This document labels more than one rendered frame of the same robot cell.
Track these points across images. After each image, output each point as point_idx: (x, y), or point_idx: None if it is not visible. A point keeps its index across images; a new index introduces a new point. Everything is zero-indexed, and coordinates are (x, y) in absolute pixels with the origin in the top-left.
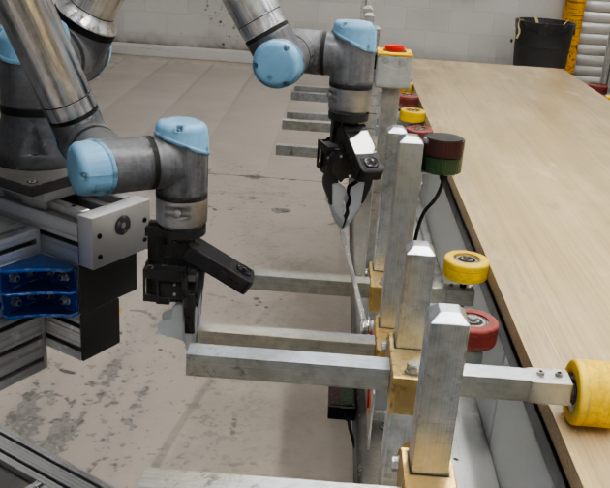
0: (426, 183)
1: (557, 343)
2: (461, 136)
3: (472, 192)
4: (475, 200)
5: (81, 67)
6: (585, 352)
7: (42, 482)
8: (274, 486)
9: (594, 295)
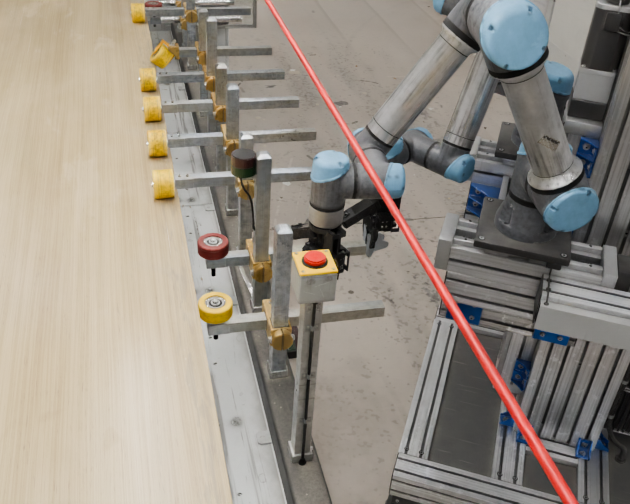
0: None
1: (165, 236)
2: None
3: (205, 451)
4: (202, 425)
5: (525, 184)
6: (151, 232)
7: (516, 484)
8: (276, 131)
9: (126, 282)
